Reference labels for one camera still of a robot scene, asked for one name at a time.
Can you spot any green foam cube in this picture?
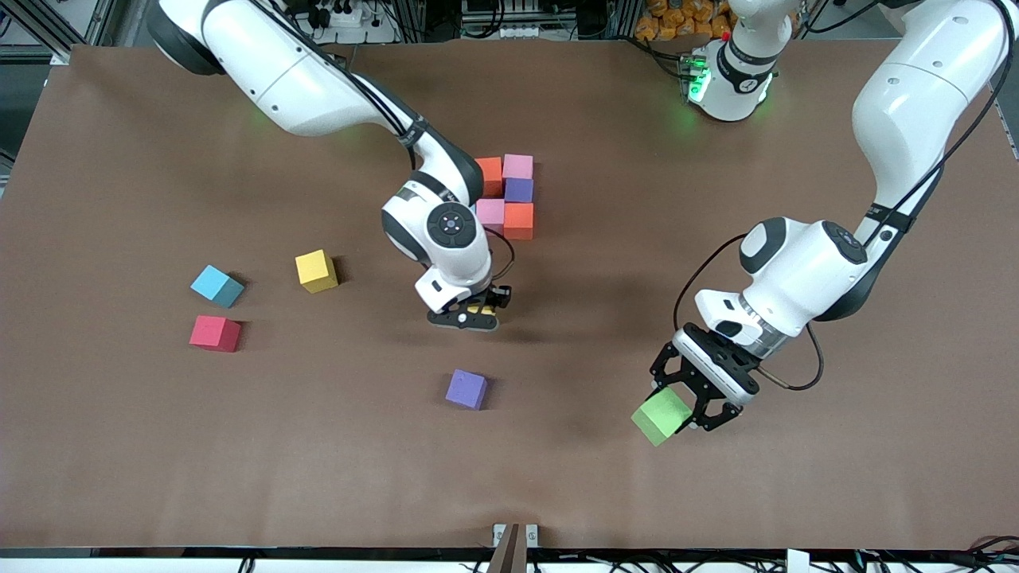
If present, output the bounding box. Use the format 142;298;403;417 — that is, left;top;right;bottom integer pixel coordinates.
631;386;693;447

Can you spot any brown table cover sheet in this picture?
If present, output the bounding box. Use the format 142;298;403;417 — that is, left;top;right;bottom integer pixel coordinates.
0;38;1019;552

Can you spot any red foam cube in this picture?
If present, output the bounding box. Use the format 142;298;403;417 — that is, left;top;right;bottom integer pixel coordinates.
189;315;242;353

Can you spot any blue foam cube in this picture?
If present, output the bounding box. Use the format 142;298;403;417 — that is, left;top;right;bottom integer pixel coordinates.
189;264;246;310

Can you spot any grey equipment rack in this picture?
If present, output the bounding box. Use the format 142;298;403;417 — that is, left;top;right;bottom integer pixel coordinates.
460;0;558;41

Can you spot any white power strip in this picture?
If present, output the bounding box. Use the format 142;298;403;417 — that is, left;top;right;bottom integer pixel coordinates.
306;0;399;46

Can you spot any orange snack bag pile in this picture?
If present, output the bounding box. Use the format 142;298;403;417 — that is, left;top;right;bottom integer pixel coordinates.
634;0;735;43

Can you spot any black camera cable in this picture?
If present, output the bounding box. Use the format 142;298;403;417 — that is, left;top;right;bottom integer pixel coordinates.
675;0;1019;392
263;0;517;283

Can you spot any brown camera post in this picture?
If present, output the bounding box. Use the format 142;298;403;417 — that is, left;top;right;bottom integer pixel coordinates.
486;523;529;573

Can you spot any aluminium frame profile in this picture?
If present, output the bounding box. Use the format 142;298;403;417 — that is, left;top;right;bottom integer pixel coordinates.
0;0;120;66

